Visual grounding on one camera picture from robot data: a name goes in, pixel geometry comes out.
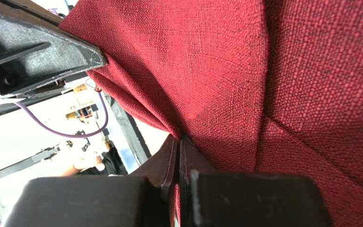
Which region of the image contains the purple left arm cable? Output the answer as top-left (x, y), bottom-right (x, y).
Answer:
top-left (14, 89), bottom-right (110, 139)

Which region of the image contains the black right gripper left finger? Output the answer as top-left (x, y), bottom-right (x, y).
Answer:
top-left (3, 135), bottom-right (178, 227)

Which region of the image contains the dark red cloth napkin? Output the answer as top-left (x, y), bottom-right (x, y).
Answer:
top-left (59, 0), bottom-right (363, 227)

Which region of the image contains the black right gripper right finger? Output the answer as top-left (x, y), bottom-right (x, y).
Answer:
top-left (179, 137), bottom-right (333, 227)

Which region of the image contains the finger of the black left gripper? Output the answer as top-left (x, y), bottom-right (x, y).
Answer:
top-left (0, 6), bottom-right (107, 98)

